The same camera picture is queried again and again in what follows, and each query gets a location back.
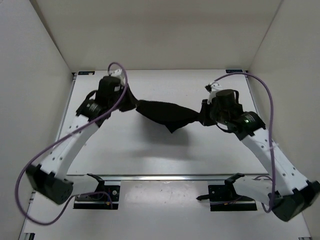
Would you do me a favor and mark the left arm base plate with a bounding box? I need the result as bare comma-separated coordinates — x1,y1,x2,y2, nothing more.
72,173,121,210

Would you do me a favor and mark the right table corner label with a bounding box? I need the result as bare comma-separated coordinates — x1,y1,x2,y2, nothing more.
225,69,243,74

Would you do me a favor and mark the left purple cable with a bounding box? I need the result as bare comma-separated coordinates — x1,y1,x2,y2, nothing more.
14,61,129,224

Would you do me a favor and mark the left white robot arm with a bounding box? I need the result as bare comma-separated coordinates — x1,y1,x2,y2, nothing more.
25,70,136,205

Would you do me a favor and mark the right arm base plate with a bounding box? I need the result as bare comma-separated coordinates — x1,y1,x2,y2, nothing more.
196,173,258,212

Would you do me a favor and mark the table corner label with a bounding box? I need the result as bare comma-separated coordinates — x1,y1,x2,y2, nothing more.
225,69,243,74
77,71,95,76

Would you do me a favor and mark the black skirt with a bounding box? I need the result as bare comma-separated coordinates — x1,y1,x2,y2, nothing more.
136,100,200,133

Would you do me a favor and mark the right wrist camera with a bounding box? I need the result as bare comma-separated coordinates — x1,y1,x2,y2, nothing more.
205,81,223,100

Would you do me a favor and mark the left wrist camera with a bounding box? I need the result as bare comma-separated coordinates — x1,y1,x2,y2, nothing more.
108,69,126,85

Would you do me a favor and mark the left table corner label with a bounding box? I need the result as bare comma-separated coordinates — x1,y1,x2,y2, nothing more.
77,71,95,76

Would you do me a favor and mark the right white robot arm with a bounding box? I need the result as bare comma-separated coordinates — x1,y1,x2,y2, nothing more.
201,89,320,222

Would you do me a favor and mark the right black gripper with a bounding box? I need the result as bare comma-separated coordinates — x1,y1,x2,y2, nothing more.
196,99,229,127

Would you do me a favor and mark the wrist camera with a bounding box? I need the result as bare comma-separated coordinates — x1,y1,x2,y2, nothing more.
108,69,126,85
205,81,223,100

